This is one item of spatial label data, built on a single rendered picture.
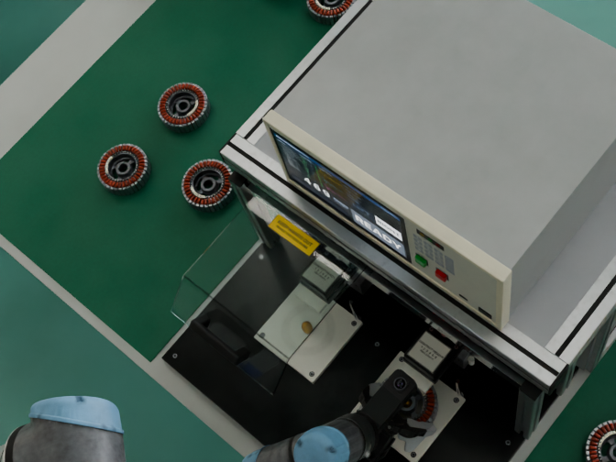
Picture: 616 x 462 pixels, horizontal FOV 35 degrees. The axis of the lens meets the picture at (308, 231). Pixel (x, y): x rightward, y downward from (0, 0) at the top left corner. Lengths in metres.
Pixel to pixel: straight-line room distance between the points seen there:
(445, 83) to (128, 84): 1.01
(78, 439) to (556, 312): 0.72
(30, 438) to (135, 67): 1.18
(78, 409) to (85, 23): 1.31
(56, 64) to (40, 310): 0.88
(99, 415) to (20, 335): 1.69
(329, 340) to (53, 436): 0.73
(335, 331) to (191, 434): 0.93
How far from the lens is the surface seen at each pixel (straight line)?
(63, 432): 1.31
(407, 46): 1.51
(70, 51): 2.41
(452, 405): 1.83
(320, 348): 1.89
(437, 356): 1.72
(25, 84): 2.40
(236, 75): 2.23
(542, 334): 1.52
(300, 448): 1.53
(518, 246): 1.35
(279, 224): 1.68
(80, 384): 2.87
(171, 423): 2.75
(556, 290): 1.55
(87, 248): 2.13
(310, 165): 1.50
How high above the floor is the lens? 2.56
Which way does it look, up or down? 64 degrees down
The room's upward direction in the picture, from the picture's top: 22 degrees counter-clockwise
